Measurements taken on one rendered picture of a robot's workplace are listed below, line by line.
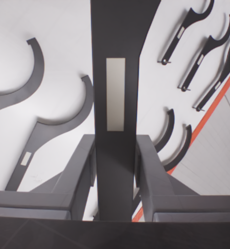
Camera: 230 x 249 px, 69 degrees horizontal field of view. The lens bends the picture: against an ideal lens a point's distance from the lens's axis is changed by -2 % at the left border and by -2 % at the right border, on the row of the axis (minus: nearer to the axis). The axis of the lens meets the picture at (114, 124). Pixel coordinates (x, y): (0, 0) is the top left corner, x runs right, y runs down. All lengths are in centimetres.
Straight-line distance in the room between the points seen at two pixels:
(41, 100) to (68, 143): 20
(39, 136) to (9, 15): 37
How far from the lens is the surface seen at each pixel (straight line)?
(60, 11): 66
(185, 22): 90
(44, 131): 63
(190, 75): 95
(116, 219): 17
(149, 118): 88
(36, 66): 59
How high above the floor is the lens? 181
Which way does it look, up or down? 1 degrees down
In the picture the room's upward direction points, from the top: 145 degrees counter-clockwise
